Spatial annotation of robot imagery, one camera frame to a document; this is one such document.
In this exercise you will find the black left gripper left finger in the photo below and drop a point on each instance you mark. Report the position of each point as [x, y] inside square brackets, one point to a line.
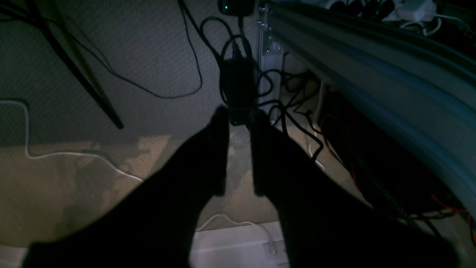
[153, 227]

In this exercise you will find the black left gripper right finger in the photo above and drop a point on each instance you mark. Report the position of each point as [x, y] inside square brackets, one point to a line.
[325, 226]

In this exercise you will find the white power strip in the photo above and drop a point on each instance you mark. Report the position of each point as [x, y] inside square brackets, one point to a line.
[240, 247]

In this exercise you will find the black power adapter brick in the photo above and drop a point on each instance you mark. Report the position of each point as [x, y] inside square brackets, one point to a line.
[238, 82]

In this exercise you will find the black tripod leg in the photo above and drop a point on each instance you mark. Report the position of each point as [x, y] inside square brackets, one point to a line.
[62, 54]

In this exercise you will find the aluminium table frame rail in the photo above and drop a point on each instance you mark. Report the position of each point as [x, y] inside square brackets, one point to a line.
[420, 92]

